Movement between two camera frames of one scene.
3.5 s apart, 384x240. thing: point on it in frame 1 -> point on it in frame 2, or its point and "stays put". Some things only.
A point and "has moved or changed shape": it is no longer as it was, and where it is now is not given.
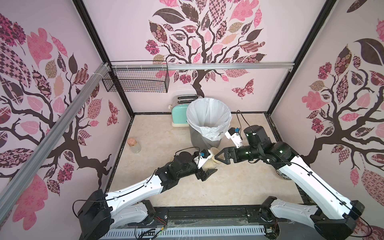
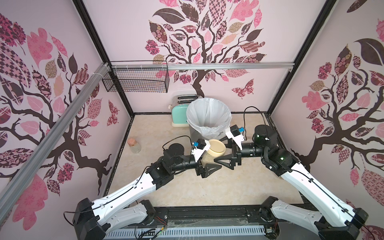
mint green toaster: x=179 y=109 stays put
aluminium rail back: x=200 y=66 stays put
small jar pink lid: x=135 y=147 stays put
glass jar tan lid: x=213 y=151 has moved or changed shape
